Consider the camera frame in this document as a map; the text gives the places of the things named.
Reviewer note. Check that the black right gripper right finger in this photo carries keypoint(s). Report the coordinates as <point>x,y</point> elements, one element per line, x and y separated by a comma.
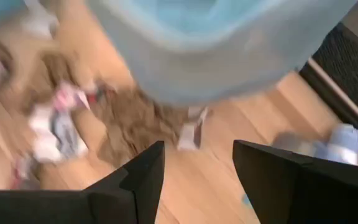
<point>306,193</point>

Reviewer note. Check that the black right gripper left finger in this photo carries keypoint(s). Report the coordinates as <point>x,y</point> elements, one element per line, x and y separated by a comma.
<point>73,208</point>

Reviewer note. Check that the red striped wrapper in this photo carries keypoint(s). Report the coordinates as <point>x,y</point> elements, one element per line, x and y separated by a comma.
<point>23,171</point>

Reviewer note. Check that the white black wrapper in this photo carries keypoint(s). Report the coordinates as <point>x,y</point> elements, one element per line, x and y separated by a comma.
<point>45,137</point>

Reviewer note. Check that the large brown paper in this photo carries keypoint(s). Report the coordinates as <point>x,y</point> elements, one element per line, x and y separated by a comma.
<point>129,124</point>

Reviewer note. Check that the pink paper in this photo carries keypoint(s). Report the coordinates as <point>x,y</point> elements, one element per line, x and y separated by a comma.
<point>65,96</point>

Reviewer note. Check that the red white wrapper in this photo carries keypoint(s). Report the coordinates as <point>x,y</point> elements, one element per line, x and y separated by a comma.
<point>95,95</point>

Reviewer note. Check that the small white wrapper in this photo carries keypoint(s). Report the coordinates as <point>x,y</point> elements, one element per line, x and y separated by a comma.
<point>188,133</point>

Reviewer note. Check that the white plastic trash bin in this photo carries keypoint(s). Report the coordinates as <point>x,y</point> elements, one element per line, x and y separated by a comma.
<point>213,77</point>

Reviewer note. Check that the white paper scrap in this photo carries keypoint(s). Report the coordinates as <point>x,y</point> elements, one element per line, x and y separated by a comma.
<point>39,18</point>

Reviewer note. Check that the blue white trash bag roll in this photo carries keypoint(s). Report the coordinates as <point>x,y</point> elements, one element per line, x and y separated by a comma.
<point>342,143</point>

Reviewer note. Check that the black floor mat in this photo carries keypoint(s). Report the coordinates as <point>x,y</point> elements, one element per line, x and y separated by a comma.
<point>350,59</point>

